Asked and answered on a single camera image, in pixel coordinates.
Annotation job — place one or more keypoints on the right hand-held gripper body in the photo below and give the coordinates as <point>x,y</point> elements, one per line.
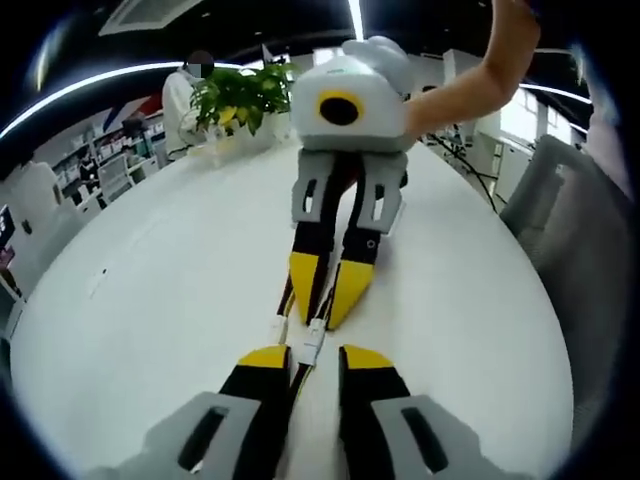
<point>310,115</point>

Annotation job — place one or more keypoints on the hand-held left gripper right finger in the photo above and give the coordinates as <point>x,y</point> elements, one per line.
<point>365,395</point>

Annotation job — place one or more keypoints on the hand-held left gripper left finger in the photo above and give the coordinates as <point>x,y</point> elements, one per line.
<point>260,390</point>

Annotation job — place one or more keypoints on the green potted plant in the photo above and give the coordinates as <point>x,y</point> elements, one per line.
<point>240,95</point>

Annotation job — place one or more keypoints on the clear plastic box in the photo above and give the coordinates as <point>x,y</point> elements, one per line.
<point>212,140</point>

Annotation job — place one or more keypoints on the ceiling light strip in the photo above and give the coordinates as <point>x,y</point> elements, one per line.
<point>100,87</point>
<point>356,20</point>

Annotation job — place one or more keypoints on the ceiling air conditioner vent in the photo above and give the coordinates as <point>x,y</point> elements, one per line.
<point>145,15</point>

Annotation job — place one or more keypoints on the white office chair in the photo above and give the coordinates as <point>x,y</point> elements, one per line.
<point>115,177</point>

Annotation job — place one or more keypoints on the grey mesh chair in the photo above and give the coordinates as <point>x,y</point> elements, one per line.
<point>565,260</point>

